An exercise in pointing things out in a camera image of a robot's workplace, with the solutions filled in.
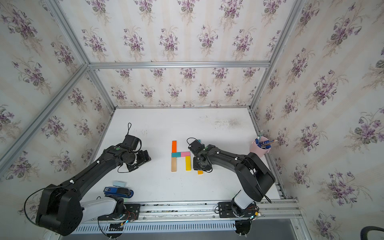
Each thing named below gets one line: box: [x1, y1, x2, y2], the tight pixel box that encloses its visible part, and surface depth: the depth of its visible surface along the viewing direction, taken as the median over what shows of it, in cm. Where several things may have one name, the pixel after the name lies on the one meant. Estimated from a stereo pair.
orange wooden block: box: [171, 140, 178, 153], surface depth 99 cm
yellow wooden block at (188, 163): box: [185, 155, 192, 171], surface depth 92 cm
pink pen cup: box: [249, 136, 272, 158], surface depth 89 cm
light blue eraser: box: [112, 180, 127, 188], surface depth 82 cm
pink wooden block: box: [181, 151, 191, 157], surface depth 95 cm
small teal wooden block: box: [171, 152, 182, 158], surface depth 95 cm
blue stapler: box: [103, 186, 134, 199], surface depth 79 cm
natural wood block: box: [171, 157, 177, 172], surface depth 92 cm
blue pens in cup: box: [255, 130, 275, 150], surface depth 89 cm
